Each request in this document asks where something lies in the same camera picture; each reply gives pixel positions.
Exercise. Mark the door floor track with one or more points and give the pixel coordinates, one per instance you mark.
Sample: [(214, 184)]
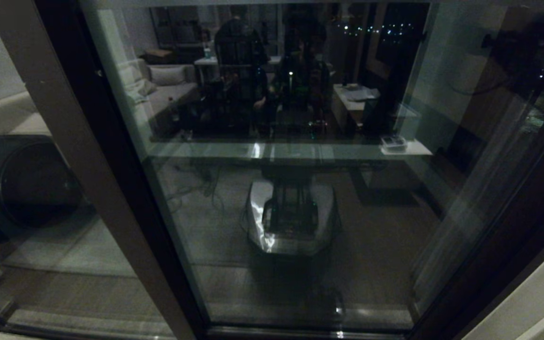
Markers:
[(300, 333)]

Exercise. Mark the brown framed sliding glass door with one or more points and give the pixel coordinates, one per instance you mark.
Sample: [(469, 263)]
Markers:
[(300, 283)]

